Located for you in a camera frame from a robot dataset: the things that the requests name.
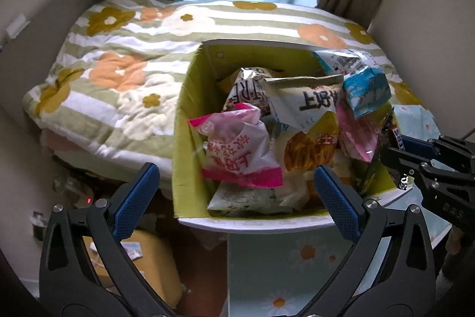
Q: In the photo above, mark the blue white snack packet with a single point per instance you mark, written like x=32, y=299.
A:
x=365, y=94

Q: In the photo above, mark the white wall switch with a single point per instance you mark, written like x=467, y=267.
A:
x=16, y=26

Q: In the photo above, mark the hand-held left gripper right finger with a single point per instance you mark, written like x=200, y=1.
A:
x=337, y=205

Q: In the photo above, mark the striped floral blanket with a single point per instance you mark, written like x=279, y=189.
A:
x=111, y=79

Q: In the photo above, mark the white orange chips packet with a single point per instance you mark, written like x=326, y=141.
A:
x=319, y=116

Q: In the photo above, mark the pale green snack packet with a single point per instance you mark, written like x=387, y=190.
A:
x=252, y=202

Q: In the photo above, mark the pink white snack packet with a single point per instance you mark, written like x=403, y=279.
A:
x=237, y=150

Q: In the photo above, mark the yellow cardboard box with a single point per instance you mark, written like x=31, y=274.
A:
x=152, y=261

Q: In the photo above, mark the pink bed sheet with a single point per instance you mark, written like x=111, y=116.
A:
x=59, y=146

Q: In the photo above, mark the yellow-lined cardboard box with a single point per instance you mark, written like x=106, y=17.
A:
x=193, y=109

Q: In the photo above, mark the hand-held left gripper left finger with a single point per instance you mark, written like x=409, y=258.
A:
x=139, y=190

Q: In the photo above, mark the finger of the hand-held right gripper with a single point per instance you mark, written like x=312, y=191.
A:
x=415, y=145
x=402, y=159

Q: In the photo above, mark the brown chocolate bar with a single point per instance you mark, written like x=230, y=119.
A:
x=396, y=138

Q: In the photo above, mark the silver foil snack packet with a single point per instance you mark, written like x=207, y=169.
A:
x=248, y=88

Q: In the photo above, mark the pink striped snack packet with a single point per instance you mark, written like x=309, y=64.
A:
x=352, y=138

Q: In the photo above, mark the beige bed headboard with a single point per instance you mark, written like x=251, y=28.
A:
x=44, y=23

